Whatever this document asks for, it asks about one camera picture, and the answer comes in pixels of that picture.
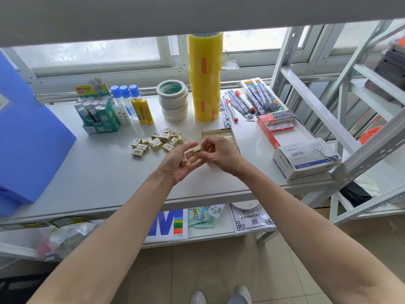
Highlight person's left hand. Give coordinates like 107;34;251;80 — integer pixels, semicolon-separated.
158;141;205;187

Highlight person's right hand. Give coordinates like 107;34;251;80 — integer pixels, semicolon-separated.
199;136;246;176

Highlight person's left forearm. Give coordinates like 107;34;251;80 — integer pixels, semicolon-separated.
28;169;175;304

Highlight person's right forearm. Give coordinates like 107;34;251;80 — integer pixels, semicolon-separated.
234;156;405;304

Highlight open cardboard tray box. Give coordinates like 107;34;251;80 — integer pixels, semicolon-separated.
201;128;241;165

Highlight pile of yellow staple boxes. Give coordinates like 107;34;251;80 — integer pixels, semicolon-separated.
130;127;184;158

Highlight small red marker pen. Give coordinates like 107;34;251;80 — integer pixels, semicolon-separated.
225;98;239;123

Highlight stack of white tape rolls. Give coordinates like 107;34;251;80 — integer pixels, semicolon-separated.
156;80;189;122

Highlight row of dark pen packets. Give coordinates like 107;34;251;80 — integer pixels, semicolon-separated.
219;82;279;128

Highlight large red marker pen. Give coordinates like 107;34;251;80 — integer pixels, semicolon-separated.
237;90;256;113

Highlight yellow glue bottle blue cap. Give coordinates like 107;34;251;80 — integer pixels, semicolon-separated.
129;84;155;125

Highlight red label sticker box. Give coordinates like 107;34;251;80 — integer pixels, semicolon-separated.
256;113;295;149

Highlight round white tape roll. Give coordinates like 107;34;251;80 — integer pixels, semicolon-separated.
231;201;262;213

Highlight stack of yellow tape rolls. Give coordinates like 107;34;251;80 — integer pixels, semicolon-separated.
187;32;224;122

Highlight green printed packet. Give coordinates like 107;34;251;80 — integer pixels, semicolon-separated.
187;207;216;228

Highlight clear glue bottle blue cap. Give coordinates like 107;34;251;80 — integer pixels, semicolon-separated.
110;85;131;126
119;85;139;121

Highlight box of colourful push pins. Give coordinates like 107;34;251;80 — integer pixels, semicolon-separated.
239;77;296;121

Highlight white pack with blue print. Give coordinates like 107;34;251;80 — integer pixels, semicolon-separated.
144;209;189;245

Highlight white paper pack black border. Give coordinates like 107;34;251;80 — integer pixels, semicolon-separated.
230;202;277;235

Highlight green glue stick display box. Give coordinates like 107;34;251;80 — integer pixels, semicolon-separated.
74;77;121;135

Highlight white paper clip box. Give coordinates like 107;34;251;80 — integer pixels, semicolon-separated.
273;138;342;183

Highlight bunch of white glue sticks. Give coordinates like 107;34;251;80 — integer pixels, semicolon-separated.
74;78;111;124

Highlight grey upper shelf board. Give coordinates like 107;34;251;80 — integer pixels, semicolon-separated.
0;0;405;48

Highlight white metal shelf rack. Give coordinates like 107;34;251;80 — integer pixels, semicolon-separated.
269;19;405;226

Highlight person's left white shoe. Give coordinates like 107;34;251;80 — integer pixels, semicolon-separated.
189;290;207;304

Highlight person's white shoe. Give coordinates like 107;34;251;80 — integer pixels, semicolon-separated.
189;290;207;304
235;285;252;304

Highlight person's right white shoe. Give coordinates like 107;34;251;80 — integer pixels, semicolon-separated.
235;285;252;304

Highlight black cloth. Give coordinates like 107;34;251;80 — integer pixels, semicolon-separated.
339;181;373;208

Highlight clear plastic bag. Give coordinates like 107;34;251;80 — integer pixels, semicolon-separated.
0;216;103;262

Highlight blue plastic file box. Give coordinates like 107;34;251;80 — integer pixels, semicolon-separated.
0;50;77;218

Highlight orange plastic object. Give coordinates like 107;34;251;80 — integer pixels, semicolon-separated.
358;125;384;145

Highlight black stacked trays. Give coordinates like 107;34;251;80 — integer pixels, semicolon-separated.
365;39;405;102

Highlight white window frame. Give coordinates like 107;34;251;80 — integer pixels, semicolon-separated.
0;20;405;92

